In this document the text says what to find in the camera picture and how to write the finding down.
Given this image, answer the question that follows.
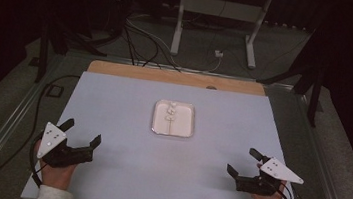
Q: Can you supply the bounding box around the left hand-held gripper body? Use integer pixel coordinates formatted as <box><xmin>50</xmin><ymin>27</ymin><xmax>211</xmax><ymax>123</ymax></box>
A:
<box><xmin>35</xmin><ymin>120</ymin><xmax>98</xmax><ymax>173</ymax></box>

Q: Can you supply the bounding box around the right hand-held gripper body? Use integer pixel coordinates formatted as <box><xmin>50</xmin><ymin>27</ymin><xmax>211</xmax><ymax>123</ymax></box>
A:
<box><xmin>233</xmin><ymin>152</ymin><xmax>307</xmax><ymax>199</ymax></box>

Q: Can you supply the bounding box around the white square tray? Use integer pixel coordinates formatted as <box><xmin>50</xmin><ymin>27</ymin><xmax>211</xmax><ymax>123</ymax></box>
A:
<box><xmin>150</xmin><ymin>98</ymin><xmax>197</xmax><ymax>140</ymax></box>

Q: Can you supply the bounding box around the thin wooden skewer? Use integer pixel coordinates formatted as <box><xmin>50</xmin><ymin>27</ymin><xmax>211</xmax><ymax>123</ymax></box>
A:
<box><xmin>165</xmin><ymin>102</ymin><xmax>176</xmax><ymax>136</ymax></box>

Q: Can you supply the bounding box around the person's left hand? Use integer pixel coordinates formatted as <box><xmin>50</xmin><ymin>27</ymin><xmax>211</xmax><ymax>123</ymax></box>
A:
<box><xmin>29</xmin><ymin>139</ymin><xmax>82</xmax><ymax>193</ymax></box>

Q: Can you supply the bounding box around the black square floor box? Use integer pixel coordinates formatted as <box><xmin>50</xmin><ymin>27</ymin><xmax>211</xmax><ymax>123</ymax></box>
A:
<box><xmin>45</xmin><ymin>83</ymin><xmax>65</xmax><ymax>100</ymax></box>

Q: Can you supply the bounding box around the pale blue table cover sheet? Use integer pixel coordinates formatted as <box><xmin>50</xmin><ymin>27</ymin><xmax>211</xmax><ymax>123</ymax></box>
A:
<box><xmin>20</xmin><ymin>65</ymin><xmax>316</xmax><ymax>199</ymax></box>

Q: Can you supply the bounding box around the black tripod stand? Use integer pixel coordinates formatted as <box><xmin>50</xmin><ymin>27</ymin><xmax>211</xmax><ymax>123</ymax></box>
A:
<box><xmin>32</xmin><ymin>13</ymin><xmax>113</xmax><ymax>91</ymax></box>

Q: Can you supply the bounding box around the black stand with legs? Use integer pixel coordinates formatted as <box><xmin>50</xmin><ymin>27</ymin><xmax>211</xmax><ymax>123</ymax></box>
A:
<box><xmin>252</xmin><ymin>22</ymin><xmax>330</xmax><ymax>129</ymax></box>

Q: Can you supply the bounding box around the white metal stand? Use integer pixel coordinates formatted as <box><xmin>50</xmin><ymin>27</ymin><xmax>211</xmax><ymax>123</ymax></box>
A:
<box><xmin>169</xmin><ymin>0</ymin><xmax>274</xmax><ymax>71</ymax></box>

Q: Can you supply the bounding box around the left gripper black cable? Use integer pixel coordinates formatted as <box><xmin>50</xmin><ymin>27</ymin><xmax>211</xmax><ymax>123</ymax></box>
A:
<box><xmin>25</xmin><ymin>131</ymin><xmax>50</xmax><ymax>189</ymax></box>

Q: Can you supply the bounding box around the long black floor cable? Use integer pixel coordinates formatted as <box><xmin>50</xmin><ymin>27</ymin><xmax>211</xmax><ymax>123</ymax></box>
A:
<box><xmin>0</xmin><ymin>65</ymin><xmax>82</xmax><ymax>199</ymax></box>

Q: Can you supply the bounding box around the metal floor rail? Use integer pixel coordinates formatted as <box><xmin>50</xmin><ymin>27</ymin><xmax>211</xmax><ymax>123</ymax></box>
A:
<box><xmin>0</xmin><ymin>47</ymin><xmax>67</xmax><ymax>199</ymax></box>
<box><xmin>285</xmin><ymin>91</ymin><xmax>353</xmax><ymax>199</ymax></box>

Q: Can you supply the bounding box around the bundle of black floor cables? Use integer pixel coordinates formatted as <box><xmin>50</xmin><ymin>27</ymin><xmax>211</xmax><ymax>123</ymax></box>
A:
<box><xmin>118</xmin><ymin>19</ymin><xmax>187</xmax><ymax>73</ymax></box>

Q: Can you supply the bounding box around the white floor cable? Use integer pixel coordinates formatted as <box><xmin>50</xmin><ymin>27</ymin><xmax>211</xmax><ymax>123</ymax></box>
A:
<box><xmin>122</xmin><ymin>13</ymin><xmax>226</xmax><ymax>74</ymax></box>

